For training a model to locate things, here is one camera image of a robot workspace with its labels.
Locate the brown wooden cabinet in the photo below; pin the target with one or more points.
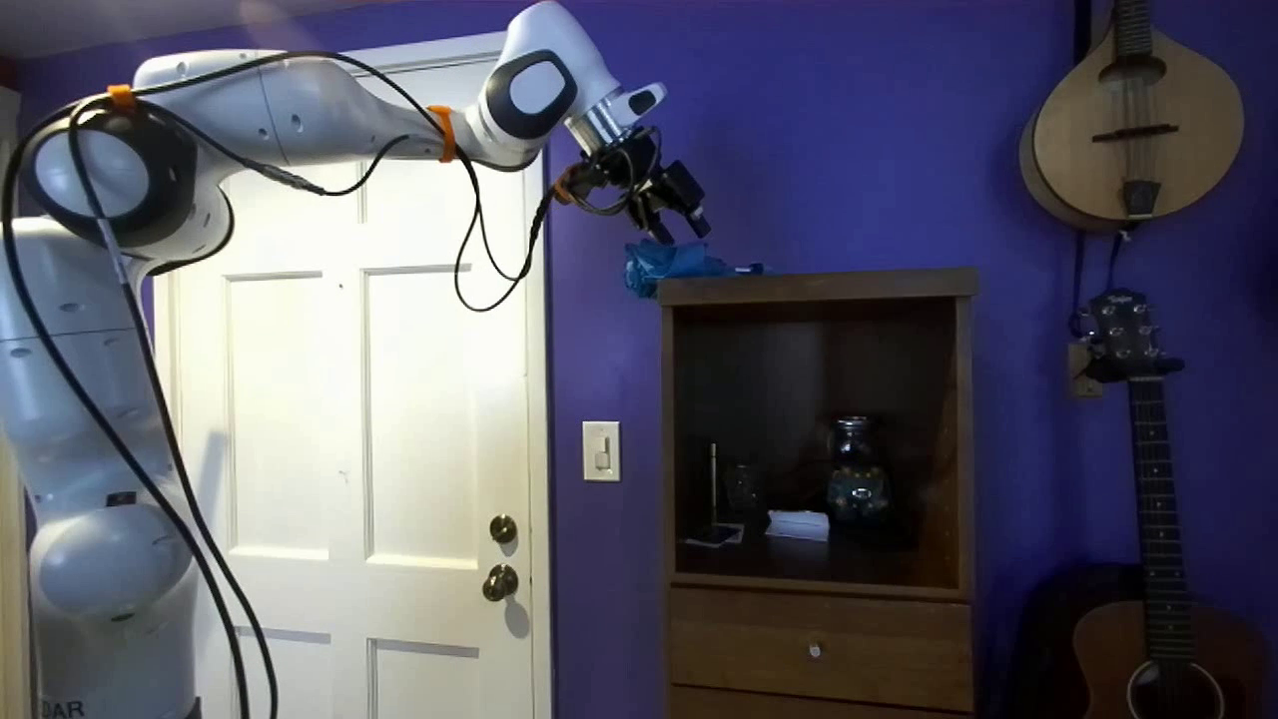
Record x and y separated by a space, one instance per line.
822 624

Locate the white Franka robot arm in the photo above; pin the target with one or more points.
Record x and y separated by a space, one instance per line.
122 402

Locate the acoustic guitar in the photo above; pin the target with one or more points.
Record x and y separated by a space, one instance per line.
1160 642

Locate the white light switch plate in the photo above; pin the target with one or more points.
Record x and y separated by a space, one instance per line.
602 447

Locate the dark glass vase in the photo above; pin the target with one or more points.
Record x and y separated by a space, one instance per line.
858 486

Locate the metal drawer knob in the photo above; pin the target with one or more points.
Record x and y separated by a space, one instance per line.
816 651

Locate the dark deadbolt lock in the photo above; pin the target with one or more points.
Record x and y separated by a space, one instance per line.
505 527

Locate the small white folded item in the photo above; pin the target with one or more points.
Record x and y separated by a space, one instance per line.
802 526

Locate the hanging wooden mandolin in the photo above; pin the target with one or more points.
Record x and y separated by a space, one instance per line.
1141 134

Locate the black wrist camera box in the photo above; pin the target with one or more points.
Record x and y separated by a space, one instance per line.
690 201

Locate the dark round door knob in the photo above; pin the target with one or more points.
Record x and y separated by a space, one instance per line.
501 579

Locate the white panelled door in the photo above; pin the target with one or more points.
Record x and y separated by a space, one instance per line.
400 423

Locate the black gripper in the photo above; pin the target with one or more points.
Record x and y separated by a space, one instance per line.
626 164

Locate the small metal stand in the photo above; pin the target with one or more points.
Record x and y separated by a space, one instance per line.
715 513

